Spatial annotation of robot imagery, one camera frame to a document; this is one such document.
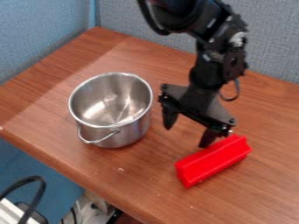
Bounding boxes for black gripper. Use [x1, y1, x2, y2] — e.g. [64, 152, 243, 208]
[158, 83, 236, 148]

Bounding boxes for red block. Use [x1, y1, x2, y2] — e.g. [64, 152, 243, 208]
[174, 135, 253, 188]

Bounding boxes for metal pot with handle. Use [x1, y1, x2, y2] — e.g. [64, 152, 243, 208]
[68, 72, 154, 148]

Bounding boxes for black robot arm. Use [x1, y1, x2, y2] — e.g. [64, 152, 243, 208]
[136, 0, 249, 148]

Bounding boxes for white items under table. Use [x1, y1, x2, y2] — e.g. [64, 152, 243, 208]
[59, 191, 116, 224]

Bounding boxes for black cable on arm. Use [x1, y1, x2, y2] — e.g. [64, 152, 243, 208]
[218, 77, 242, 102]

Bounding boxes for black bag strap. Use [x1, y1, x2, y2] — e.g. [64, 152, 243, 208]
[0, 175, 47, 224]

